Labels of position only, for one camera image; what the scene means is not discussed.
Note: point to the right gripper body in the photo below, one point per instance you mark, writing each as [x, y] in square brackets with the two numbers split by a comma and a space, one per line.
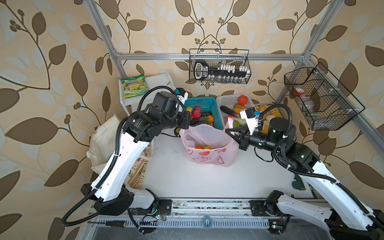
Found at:
[258, 140]

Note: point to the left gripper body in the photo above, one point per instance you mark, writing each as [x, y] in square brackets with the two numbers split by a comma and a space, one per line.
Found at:
[174, 119]

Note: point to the pink plastic grocery bag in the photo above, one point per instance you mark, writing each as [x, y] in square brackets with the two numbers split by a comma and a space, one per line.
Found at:
[224, 149]

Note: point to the teal plastic fruit basket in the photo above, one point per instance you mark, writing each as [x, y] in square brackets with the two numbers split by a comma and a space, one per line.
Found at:
[207, 104]

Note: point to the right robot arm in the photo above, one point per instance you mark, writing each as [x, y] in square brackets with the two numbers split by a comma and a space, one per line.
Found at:
[347, 218]

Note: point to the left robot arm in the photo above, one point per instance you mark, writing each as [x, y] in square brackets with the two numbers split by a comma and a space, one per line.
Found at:
[109, 192]

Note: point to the bread tray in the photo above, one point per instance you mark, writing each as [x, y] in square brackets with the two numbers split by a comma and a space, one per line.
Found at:
[274, 113]

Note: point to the white two-tier shelf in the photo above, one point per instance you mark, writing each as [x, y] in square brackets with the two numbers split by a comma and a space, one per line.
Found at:
[131, 104]

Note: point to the purple eggplant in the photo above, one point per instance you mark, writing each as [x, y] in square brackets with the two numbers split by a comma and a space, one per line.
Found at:
[229, 111]

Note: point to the white plastic vegetable basket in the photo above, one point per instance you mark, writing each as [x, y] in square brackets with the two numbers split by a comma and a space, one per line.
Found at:
[228, 101]

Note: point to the red tomato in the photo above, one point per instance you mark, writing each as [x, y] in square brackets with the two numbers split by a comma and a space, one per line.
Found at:
[243, 100]

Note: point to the green snack bag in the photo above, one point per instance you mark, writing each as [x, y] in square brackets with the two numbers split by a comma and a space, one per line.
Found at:
[134, 86]

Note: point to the black yellow screwdriver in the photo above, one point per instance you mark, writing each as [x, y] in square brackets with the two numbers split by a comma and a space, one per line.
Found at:
[114, 223]

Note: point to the black wire wall basket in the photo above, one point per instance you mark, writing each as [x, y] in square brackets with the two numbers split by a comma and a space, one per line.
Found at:
[326, 103]

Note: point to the black wire basket with bottles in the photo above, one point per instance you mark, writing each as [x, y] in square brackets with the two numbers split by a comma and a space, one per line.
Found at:
[219, 66]

